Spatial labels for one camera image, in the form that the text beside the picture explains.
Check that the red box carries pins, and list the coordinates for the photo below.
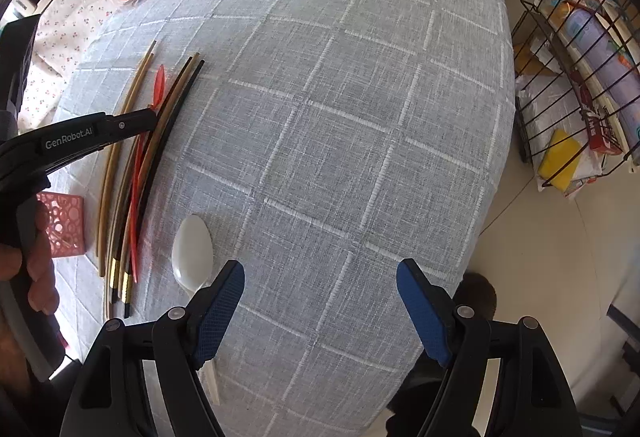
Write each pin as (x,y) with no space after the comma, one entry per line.
(602,127)

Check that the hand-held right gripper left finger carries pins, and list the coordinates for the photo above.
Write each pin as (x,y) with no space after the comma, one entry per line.
(220,312)

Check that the brown wooden chopstick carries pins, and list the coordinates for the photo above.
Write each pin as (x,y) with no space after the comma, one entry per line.
(187,69)

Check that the yellow packet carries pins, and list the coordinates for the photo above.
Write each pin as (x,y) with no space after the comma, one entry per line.
(562,157)

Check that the purple roll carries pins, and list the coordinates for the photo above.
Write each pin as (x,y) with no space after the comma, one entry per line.
(595,47)

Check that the floral tablecloth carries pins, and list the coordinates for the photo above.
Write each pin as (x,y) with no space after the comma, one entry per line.
(65,27)

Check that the black chopstick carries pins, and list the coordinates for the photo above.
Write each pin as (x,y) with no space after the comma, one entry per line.
(192,79)
(177,79)

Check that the white spoon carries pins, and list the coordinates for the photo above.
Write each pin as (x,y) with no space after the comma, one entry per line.
(192,247)

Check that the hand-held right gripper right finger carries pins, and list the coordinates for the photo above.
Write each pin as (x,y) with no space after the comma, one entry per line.
(422,312)

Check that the person's left hand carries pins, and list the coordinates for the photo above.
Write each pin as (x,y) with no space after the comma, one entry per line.
(42,262)

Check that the white plastic bag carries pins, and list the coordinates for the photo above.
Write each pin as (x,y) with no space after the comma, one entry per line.
(537,117)

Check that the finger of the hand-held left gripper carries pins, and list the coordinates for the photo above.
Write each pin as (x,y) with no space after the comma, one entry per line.
(135,123)

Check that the pink utensil holder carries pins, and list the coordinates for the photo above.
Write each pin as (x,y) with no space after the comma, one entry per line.
(67,217)

